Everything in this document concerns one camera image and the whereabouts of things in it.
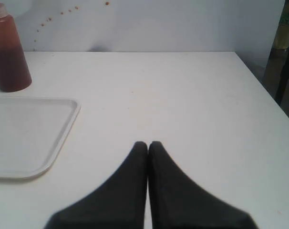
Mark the white rectangular plastic tray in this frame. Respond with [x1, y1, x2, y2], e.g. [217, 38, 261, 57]
[0, 96, 81, 180]

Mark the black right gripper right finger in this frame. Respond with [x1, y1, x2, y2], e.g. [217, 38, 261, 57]
[148, 141, 257, 229]

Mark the dark stand beside table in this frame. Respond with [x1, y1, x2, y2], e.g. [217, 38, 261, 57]
[263, 0, 289, 105]

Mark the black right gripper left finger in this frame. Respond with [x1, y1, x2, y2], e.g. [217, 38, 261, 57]
[45, 142, 148, 229]

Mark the red ketchup squeeze bottle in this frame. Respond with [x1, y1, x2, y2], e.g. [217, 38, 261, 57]
[0, 3, 32, 92]

